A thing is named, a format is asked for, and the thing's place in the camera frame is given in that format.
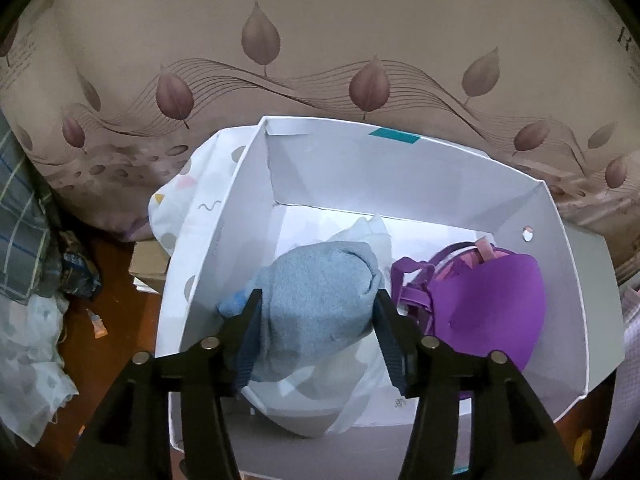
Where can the purple bra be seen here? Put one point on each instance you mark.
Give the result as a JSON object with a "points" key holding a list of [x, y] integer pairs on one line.
{"points": [[480, 305]]}

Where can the grey-blue sock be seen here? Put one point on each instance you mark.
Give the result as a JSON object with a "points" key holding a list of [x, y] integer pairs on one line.
{"points": [[310, 305]]}

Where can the white shoe box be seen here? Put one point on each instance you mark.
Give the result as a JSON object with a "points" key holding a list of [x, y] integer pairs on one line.
{"points": [[400, 175]]}

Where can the pale pink garment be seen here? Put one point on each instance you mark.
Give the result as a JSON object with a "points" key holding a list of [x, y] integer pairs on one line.
{"points": [[482, 247]]}

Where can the grey plaid cloth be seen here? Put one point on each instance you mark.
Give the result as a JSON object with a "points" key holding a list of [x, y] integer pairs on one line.
{"points": [[25, 240]]}

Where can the white printed cloth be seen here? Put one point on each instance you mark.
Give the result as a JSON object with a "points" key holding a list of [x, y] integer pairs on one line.
{"points": [[30, 360]]}

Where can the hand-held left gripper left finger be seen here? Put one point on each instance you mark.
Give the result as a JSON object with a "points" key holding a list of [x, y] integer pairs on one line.
{"points": [[250, 332]]}

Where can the white dotted cloth cover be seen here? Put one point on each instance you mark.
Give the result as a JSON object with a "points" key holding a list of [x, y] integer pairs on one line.
{"points": [[200, 200]]}

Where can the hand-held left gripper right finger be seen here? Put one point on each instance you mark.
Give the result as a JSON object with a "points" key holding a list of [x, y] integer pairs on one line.
{"points": [[392, 345]]}

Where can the small cardboard box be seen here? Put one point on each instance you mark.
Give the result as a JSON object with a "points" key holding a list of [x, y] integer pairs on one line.
{"points": [[147, 265]]}

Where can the blue packet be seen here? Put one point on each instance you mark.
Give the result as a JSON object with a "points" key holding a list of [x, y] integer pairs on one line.
{"points": [[77, 270]]}

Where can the small orange wrapper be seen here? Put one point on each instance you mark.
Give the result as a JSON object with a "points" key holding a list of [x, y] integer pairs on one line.
{"points": [[96, 322]]}

